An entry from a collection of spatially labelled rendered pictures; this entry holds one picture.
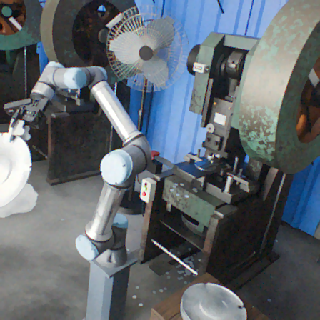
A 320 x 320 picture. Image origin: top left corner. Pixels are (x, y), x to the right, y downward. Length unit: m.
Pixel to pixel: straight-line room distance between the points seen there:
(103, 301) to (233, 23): 2.53
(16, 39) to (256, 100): 3.47
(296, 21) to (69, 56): 1.76
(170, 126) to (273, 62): 2.57
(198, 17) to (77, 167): 1.84
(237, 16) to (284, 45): 1.92
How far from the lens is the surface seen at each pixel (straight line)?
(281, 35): 1.51
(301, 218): 3.26
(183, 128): 3.78
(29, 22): 4.58
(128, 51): 2.51
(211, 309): 1.69
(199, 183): 2.03
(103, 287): 1.75
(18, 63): 4.80
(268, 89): 1.45
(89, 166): 3.49
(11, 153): 1.38
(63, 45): 2.77
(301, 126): 1.93
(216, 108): 1.99
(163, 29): 2.52
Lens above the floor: 1.56
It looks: 23 degrees down
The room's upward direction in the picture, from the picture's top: 9 degrees clockwise
